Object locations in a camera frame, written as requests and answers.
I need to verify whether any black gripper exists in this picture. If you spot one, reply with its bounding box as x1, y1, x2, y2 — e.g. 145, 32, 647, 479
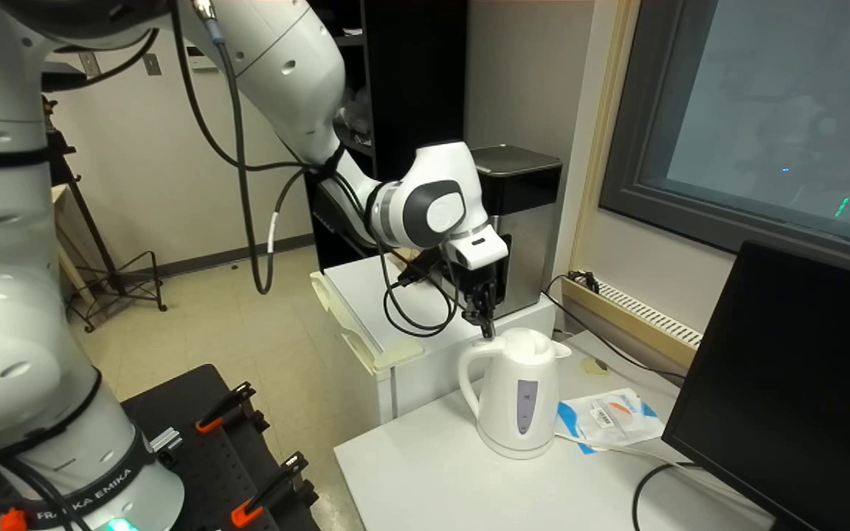
436, 260, 498, 338

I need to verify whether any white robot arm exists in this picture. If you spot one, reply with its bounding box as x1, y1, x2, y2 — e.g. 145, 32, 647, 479
0, 0, 508, 531

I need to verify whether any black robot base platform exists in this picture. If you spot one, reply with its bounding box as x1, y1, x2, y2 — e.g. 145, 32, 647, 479
0, 361, 321, 531

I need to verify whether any white electric kettle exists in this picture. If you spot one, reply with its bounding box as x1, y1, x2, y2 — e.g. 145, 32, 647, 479
458, 327, 570, 459

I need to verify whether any white mini fridge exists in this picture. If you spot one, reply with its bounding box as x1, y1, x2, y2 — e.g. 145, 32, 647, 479
308, 249, 557, 426

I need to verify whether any blue white plastic packet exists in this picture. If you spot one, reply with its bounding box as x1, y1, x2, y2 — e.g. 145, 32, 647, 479
556, 389, 665, 454

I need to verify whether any black coffee machine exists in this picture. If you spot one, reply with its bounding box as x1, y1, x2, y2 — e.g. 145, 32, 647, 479
474, 145, 562, 316

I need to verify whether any orange black clamp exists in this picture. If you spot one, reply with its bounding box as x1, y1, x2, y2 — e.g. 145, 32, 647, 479
196, 379, 253, 435
227, 451, 308, 531

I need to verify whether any black tall cabinet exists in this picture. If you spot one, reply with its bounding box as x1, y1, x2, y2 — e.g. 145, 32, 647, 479
311, 0, 469, 236

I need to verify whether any black computer monitor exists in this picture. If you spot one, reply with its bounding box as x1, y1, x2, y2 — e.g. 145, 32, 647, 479
665, 240, 850, 531

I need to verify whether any black tripod stand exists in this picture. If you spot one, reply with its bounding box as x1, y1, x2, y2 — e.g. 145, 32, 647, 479
44, 100, 166, 332

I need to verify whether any dark framed window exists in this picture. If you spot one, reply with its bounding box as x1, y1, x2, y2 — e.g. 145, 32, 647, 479
600, 0, 850, 267

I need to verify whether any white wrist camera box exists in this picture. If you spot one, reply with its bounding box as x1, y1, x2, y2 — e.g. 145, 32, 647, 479
448, 224, 508, 270

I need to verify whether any black cable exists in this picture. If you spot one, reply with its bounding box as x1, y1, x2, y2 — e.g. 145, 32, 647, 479
168, 0, 311, 296

